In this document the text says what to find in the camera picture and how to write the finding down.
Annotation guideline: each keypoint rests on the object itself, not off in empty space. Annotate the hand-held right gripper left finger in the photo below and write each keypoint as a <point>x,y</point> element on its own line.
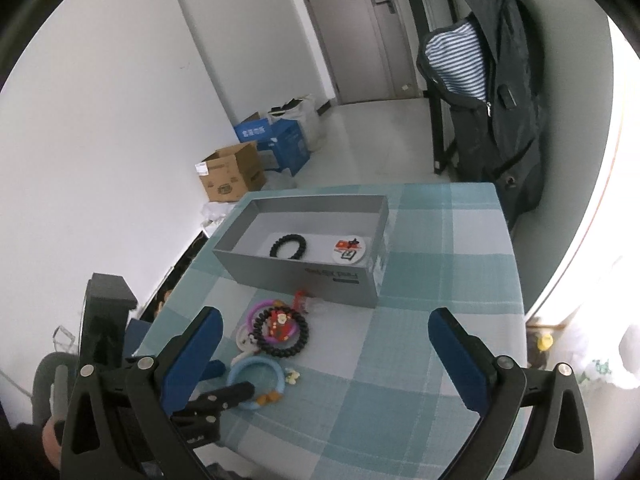
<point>197,355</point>

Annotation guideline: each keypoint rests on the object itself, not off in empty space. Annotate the crumpled white plastic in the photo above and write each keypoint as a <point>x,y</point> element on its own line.
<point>215,217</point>

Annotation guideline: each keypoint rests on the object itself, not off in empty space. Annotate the person's left forearm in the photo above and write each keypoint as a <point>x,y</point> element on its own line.
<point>22,455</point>

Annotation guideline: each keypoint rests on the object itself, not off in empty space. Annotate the grey door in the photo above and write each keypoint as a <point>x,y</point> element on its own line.
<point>360,35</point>

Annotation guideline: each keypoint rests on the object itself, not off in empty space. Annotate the red figure charm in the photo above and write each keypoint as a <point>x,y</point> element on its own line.
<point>280,324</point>

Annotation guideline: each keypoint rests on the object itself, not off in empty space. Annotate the grey cardboard box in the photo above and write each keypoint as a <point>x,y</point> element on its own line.
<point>295,275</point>

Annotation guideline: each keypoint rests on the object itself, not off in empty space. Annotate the red packet with clear wrap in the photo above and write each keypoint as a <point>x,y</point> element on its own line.
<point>301,301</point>

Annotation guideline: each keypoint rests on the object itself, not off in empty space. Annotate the round white badge red print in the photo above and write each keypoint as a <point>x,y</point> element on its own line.
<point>350,251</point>

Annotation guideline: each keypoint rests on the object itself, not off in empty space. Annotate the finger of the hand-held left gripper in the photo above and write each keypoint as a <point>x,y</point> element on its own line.
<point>225,394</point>
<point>216,367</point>

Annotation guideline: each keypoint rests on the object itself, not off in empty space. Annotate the teal checkered tablecloth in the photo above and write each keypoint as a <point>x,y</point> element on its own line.
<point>400,270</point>

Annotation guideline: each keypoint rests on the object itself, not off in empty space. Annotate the blue box white print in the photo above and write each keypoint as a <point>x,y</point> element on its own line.
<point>250,130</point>

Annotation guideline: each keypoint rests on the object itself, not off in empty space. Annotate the white charm keyring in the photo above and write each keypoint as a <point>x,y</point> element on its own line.
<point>245,341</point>

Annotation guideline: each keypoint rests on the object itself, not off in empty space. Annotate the dark bottle yellow cap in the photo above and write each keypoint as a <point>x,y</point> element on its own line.
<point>544,341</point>

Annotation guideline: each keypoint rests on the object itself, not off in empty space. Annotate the dark blue box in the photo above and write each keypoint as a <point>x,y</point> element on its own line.
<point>136,337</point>

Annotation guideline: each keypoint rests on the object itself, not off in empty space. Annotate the brown cardboard box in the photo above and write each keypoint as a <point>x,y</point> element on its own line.
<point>232,172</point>

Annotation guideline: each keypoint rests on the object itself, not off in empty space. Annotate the large blue carton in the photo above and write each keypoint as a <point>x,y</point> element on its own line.
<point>290,147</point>

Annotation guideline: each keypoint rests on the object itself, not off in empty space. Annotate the person's left hand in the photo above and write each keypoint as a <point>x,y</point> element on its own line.
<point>50,442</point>

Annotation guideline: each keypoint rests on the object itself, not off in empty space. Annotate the black jacket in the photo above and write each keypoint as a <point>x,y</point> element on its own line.
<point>510,110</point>

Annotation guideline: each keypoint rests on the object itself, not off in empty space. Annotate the white floral cloth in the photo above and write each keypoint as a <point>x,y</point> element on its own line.
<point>605,340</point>

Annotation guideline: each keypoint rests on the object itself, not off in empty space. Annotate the white plastic bag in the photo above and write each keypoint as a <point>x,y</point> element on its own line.
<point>305,115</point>

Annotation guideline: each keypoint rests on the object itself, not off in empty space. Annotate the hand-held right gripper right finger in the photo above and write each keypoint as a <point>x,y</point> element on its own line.
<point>457,355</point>

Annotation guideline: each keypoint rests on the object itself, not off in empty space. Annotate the black metal rack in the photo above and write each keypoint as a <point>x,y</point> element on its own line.
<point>440,130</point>

